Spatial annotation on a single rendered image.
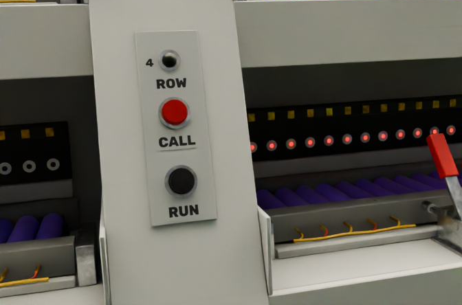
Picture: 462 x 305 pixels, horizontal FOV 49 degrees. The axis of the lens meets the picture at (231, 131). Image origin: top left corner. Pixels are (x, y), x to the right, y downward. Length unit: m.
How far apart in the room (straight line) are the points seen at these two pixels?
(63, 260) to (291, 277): 0.16
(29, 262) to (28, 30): 0.15
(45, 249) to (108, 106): 0.11
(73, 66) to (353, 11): 0.20
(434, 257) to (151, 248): 0.20
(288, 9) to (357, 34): 0.05
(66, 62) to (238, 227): 0.15
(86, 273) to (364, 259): 0.19
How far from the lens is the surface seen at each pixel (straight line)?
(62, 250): 0.37
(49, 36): 0.34
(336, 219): 0.41
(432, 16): 0.41
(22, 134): 0.48
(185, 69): 0.33
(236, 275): 0.32
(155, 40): 0.33
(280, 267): 0.36
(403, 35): 0.40
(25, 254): 0.38
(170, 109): 0.31
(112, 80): 0.32
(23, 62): 0.34
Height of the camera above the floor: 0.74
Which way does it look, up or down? 9 degrees up
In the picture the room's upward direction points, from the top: 6 degrees counter-clockwise
